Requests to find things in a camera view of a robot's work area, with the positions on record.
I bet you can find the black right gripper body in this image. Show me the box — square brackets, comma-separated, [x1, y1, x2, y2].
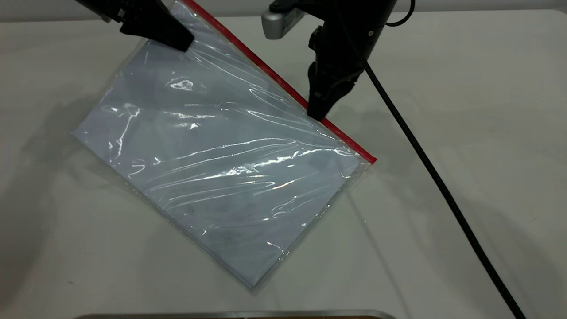
[310, 0, 397, 80]

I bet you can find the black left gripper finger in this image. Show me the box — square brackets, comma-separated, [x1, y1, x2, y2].
[122, 13, 195, 52]

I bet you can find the clear plastic zip bag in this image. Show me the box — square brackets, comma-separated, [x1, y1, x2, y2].
[71, 0, 378, 294]

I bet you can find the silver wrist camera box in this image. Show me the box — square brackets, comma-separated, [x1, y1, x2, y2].
[261, 7, 306, 40]

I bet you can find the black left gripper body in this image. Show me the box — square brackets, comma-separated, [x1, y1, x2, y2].
[75, 0, 164, 34]

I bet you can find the white paper stack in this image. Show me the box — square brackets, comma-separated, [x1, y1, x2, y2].
[73, 40, 362, 288]

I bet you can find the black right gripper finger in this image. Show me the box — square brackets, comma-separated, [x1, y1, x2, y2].
[307, 64, 330, 121]
[330, 71, 355, 105]

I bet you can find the thick black braided cable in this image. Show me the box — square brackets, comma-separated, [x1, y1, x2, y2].
[337, 0, 528, 319]

